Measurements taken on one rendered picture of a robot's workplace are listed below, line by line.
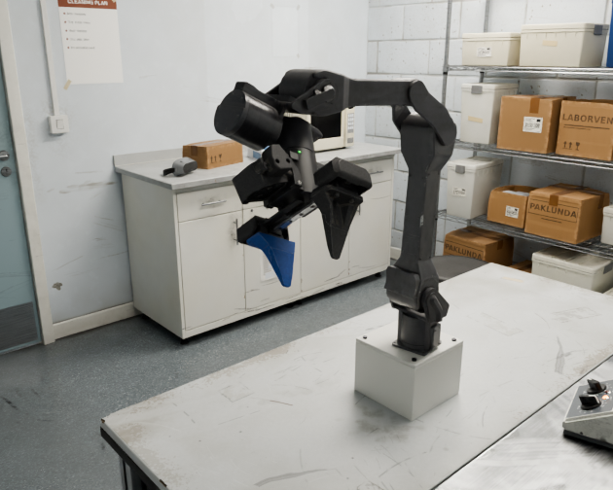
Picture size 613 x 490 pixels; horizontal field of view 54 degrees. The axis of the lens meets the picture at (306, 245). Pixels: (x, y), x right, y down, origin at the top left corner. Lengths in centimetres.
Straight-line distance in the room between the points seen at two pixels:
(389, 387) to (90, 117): 263
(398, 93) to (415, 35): 344
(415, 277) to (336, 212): 32
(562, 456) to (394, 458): 26
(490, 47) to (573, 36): 47
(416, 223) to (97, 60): 264
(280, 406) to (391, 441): 21
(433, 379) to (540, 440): 19
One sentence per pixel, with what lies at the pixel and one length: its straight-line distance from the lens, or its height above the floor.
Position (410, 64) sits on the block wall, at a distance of 434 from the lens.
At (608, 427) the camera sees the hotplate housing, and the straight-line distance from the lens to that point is 107.
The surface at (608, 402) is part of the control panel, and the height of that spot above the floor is 96.
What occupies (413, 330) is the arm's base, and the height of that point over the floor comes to 104.
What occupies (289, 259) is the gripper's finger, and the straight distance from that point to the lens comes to 74.
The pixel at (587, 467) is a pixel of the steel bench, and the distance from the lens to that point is 104.
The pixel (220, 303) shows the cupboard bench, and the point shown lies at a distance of 331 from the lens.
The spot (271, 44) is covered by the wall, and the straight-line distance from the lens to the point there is 401.
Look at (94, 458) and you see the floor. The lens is 259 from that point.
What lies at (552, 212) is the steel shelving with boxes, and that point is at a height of 70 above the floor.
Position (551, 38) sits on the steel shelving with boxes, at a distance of 335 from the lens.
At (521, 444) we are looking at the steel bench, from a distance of 105.
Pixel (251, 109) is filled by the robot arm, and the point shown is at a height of 143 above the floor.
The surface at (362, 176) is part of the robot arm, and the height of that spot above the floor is 136.
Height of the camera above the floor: 149
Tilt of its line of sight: 18 degrees down
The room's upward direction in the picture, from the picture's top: straight up
